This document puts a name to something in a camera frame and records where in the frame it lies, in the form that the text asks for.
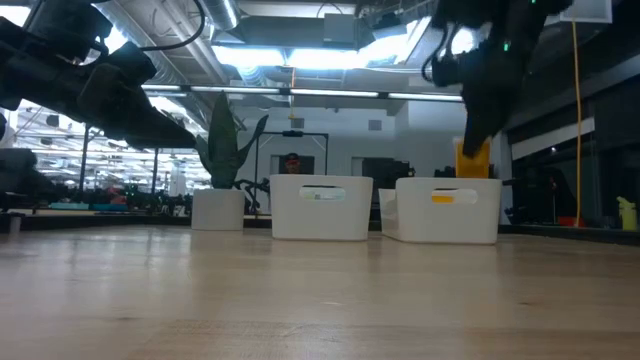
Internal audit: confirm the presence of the white plastic bin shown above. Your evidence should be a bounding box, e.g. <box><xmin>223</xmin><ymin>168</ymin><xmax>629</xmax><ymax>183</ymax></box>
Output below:
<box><xmin>378</xmin><ymin>177</ymin><xmax>503</xmax><ymax>245</ymax></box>
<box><xmin>269</xmin><ymin>174</ymin><xmax>374</xmax><ymax>242</ymax></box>

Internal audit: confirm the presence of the yellow cable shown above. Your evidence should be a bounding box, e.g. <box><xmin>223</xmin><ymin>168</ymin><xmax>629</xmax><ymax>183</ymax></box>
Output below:
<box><xmin>571</xmin><ymin>19</ymin><xmax>585</xmax><ymax>227</ymax></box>

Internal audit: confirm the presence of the person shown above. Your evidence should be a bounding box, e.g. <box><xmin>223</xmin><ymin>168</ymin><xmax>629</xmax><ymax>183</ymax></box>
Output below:
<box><xmin>279</xmin><ymin>152</ymin><xmax>306</xmax><ymax>176</ymax></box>

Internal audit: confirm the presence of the yellow-green spray bottle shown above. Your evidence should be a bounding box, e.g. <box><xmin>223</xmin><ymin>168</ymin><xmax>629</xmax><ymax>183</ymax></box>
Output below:
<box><xmin>616</xmin><ymin>196</ymin><xmax>639</xmax><ymax>232</ymax></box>

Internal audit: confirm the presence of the green snake plant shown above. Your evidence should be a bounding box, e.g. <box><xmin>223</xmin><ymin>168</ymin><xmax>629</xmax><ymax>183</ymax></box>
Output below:
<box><xmin>194</xmin><ymin>91</ymin><xmax>270</xmax><ymax>190</ymax></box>

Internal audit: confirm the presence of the white round cap bottom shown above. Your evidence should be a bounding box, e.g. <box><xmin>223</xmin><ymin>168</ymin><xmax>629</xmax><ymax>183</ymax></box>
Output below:
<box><xmin>453</xmin><ymin>136</ymin><xmax>492</xmax><ymax>180</ymax></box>

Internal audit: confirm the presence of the black aluminium table frame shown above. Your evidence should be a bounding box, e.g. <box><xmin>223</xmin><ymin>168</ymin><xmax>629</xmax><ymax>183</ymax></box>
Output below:
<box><xmin>0</xmin><ymin>212</ymin><xmax>640</xmax><ymax>247</ymax></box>

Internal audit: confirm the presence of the long ceiling light strip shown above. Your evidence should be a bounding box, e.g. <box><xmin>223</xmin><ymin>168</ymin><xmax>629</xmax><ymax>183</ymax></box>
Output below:
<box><xmin>289</xmin><ymin>88</ymin><xmax>380</xmax><ymax>99</ymax></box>
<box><xmin>189</xmin><ymin>85</ymin><xmax>281</xmax><ymax>95</ymax></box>
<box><xmin>387</xmin><ymin>92</ymin><xmax>464</xmax><ymax>103</ymax></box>

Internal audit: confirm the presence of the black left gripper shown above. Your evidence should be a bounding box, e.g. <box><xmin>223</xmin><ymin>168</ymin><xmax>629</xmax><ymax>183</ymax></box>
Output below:
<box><xmin>47</xmin><ymin>59</ymin><xmax>197</xmax><ymax>150</ymax></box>

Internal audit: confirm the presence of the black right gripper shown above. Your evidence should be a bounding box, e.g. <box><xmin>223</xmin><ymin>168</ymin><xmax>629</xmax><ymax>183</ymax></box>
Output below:
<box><xmin>460</xmin><ymin>29</ymin><xmax>539</xmax><ymax>159</ymax></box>

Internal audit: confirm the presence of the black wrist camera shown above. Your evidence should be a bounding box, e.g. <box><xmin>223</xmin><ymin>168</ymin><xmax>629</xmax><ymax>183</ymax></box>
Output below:
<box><xmin>107</xmin><ymin>41</ymin><xmax>159</xmax><ymax>87</ymax></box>
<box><xmin>430</xmin><ymin>47</ymin><xmax>466</xmax><ymax>87</ymax></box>

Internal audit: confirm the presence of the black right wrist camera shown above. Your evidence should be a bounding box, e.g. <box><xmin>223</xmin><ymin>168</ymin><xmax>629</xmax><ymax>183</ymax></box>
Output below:
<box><xmin>430</xmin><ymin>47</ymin><xmax>466</xmax><ymax>87</ymax></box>

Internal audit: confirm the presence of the black background frame stand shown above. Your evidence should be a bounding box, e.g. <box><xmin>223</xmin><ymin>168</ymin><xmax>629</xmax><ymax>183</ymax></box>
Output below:
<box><xmin>254</xmin><ymin>130</ymin><xmax>330</xmax><ymax>176</ymax></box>

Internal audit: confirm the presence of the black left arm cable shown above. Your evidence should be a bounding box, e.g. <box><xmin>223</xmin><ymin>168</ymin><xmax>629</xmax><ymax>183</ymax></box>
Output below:
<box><xmin>139</xmin><ymin>0</ymin><xmax>207</xmax><ymax>52</ymax></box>

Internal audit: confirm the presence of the white plant pot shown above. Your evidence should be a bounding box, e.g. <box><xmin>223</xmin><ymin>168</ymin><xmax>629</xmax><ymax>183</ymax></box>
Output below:
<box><xmin>191</xmin><ymin>188</ymin><xmax>246</xmax><ymax>232</ymax></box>

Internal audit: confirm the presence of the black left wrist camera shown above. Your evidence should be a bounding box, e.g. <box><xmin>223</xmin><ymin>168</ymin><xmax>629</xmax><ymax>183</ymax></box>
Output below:
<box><xmin>107</xmin><ymin>41</ymin><xmax>159</xmax><ymax>87</ymax></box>

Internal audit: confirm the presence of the silver ceiling air duct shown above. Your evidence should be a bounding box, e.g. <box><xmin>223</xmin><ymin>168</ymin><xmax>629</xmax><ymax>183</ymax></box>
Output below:
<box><xmin>199</xmin><ymin>0</ymin><xmax>241</xmax><ymax>31</ymax></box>

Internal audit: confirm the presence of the black background equipment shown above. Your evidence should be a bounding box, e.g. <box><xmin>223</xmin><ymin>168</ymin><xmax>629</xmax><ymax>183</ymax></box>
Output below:
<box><xmin>362</xmin><ymin>157</ymin><xmax>416</xmax><ymax>191</ymax></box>

